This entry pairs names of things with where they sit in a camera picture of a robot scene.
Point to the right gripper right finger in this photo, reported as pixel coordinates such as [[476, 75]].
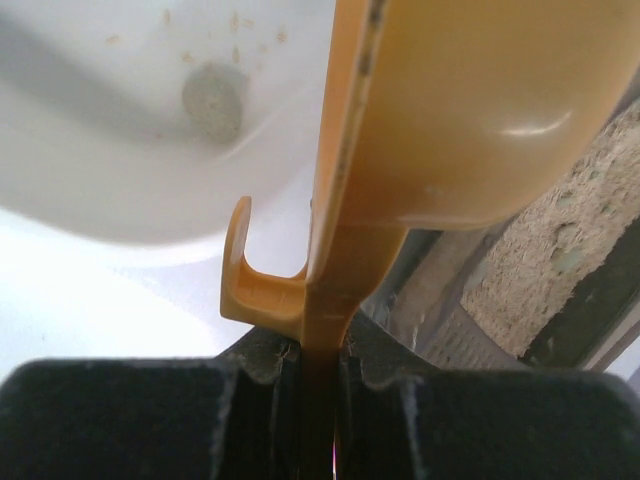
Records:
[[398, 417]]

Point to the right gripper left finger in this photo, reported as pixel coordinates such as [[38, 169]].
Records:
[[233, 416]]

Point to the yellow litter scoop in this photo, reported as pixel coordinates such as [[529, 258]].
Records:
[[441, 115]]

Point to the grey litter clump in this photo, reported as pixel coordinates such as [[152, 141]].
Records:
[[213, 97]]

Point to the dark grey litter box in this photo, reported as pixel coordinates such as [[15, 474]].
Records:
[[484, 299]]

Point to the white plastic tray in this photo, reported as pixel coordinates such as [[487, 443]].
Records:
[[95, 141]]

